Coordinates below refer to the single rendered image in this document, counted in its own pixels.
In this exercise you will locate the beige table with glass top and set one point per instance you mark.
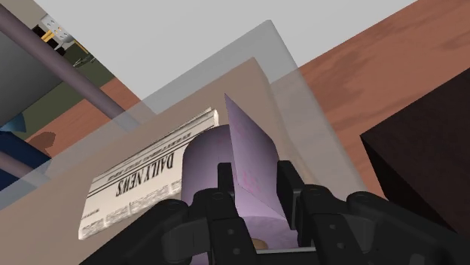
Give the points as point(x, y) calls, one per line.
point(51, 224)

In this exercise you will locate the folded white newspaper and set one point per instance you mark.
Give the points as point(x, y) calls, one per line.
point(139, 183)

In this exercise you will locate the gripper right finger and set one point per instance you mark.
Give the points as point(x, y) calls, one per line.
point(352, 227)

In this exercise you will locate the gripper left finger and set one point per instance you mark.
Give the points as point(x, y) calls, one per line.
point(216, 227)

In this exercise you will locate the dark robot stand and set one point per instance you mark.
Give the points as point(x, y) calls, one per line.
point(422, 154)

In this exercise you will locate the purple paper roll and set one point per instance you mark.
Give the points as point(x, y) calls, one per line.
point(209, 161)

